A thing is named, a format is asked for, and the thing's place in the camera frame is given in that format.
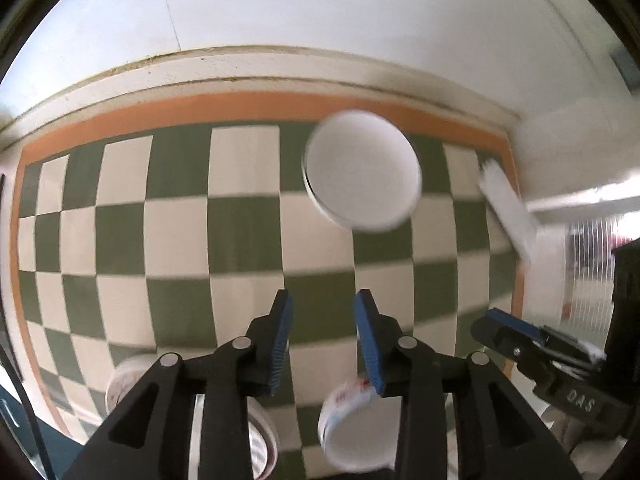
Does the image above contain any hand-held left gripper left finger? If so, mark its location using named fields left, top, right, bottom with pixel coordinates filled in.
left=62, top=289, right=294, bottom=480

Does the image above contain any white cup with red print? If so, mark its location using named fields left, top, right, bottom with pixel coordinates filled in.
left=317, top=377, right=401, bottom=473

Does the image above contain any black cable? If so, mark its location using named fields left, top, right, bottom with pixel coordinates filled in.
left=0, top=330, right=53, bottom=480

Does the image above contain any green white checkered tablecloth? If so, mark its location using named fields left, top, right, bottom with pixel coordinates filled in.
left=10, top=92, right=527, bottom=463

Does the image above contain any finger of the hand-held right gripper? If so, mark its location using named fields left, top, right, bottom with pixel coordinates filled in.
left=541, top=326, right=608, bottom=370
left=471, top=308, right=552, bottom=362

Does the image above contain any white plate with floral print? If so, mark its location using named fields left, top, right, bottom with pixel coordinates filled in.
left=105, top=354, right=162, bottom=418

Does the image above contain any white plate with dark stripes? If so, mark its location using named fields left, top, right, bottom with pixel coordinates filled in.
left=192, top=394, right=280, bottom=480

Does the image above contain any frosted glass sliding door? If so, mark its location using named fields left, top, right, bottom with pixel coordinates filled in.
left=564, top=217, right=617, bottom=322

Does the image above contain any blue cabinet front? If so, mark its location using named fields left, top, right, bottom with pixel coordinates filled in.
left=0, top=375, right=67, bottom=480

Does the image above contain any folded white cloth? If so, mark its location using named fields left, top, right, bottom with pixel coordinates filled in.
left=477, top=157, right=539, bottom=264

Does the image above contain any white bowl with dark rim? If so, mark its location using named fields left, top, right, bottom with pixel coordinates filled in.
left=302, top=170, right=416, bottom=234

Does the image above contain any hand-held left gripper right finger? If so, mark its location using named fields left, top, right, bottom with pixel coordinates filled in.
left=354, top=289, right=583, bottom=480

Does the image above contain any plain white bowl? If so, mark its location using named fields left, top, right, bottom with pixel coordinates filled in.
left=302, top=108, right=422, bottom=231

